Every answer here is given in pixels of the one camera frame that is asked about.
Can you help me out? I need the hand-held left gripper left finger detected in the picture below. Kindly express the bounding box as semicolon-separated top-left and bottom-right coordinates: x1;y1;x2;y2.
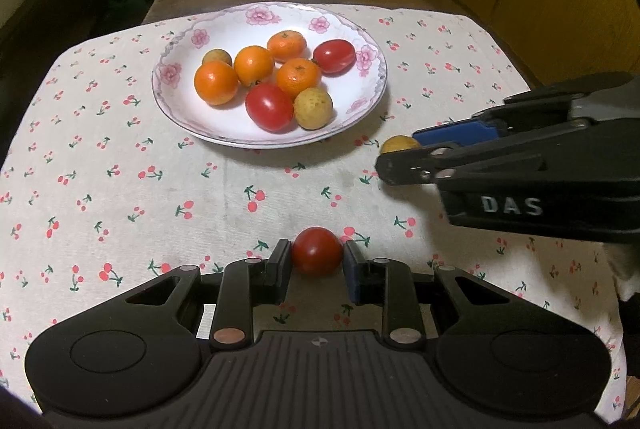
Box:
125;238;292;351

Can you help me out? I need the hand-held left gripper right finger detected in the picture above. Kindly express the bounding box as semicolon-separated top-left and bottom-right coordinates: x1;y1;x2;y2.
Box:
342;239;513;351

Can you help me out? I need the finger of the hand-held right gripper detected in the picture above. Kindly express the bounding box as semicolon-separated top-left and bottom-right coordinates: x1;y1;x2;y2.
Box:
375;121;599;196
412;72;635;146

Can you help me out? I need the brown longan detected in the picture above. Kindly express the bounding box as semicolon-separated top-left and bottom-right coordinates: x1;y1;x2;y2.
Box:
201;49;234;68
293;88;334;130
380;135;421;155

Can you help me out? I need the red tomato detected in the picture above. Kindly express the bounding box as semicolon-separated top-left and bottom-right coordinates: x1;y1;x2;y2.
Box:
312;38;357;75
245;83;295;133
291;226;345;278

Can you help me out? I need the orange mandarin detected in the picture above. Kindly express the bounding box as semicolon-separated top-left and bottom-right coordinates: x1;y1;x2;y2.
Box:
266;30;308;63
194;60;240;106
234;45;276;88
276;58;324;98

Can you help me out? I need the white floral plate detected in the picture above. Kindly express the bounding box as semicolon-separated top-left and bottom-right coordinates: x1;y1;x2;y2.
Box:
151;2;389;148

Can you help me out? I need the cherry print tablecloth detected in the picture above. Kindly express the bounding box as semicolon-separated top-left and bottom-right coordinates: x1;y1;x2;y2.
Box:
0;2;629;412

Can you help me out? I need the dark wooden bed frame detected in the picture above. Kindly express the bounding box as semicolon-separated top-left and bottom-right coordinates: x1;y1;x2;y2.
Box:
0;0;152;76

